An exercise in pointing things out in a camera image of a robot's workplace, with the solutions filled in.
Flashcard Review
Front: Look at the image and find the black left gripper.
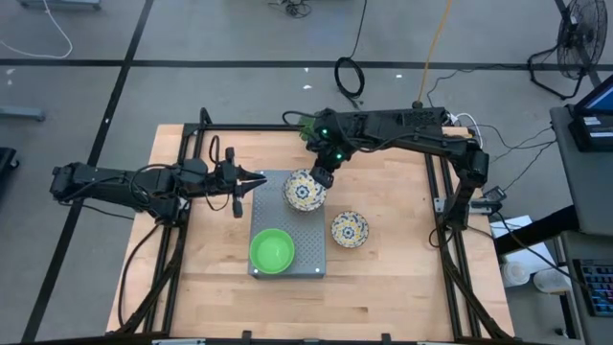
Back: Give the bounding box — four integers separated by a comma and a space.
210, 147, 268, 219

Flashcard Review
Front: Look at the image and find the yellow bowl with blue pattern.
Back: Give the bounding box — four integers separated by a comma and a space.
281, 167, 329, 214
329, 210, 371, 249

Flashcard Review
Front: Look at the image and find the green mini bowl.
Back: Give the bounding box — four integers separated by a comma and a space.
248, 227, 296, 276

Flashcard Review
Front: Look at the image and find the green plant in white pot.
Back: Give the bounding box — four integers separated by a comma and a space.
297, 114, 320, 143

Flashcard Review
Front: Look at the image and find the grey perforated metal shelf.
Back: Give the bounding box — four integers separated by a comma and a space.
246, 168, 328, 280

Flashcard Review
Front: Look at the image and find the black perforated crossbar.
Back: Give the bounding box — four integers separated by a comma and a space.
352, 106, 449, 128

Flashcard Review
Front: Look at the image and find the white plastic cup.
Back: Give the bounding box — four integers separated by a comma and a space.
533, 266, 572, 294
500, 260, 532, 288

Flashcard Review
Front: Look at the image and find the white paper sheet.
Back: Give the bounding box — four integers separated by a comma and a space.
488, 214, 552, 277

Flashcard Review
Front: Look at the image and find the black desk bar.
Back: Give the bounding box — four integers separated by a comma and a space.
492, 204, 581, 256

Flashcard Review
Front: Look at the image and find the grey floor foot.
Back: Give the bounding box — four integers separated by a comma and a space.
0, 105, 47, 123

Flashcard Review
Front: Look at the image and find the grey desk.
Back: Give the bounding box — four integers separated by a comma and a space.
557, 229, 613, 345
549, 103, 613, 237

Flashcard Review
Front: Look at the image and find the grey cart base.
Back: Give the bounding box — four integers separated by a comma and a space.
16, 0, 102, 12

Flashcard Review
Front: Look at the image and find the black box with labels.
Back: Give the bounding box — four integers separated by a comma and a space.
568, 112, 613, 153

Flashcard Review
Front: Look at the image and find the laptop with blue screen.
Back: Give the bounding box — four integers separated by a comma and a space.
572, 72, 613, 116

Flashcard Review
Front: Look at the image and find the black floor fan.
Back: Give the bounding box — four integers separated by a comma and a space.
526, 0, 609, 101

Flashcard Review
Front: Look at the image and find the black keyboard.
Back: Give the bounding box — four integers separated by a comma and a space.
572, 258, 613, 317

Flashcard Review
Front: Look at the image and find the black aluminium table frame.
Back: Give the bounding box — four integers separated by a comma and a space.
105, 105, 517, 345

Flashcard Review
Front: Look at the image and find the black coiled cable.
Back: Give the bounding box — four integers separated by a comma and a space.
333, 0, 369, 107

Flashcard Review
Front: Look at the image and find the silver metal bracket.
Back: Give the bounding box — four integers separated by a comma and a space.
433, 195, 455, 215

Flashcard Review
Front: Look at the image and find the white cable loop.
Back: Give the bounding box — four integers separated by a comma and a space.
447, 112, 486, 155

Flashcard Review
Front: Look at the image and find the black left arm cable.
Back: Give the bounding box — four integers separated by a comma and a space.
116, 222, 163, 332

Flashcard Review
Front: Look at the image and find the black cable bundle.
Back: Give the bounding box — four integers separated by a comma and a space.
266, 0, 313, 20

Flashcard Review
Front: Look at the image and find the yellow cable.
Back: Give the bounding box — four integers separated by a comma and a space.
415, 0, 455, 107

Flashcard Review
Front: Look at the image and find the white floor cable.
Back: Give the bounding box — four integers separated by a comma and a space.
0, 0, 74, 61

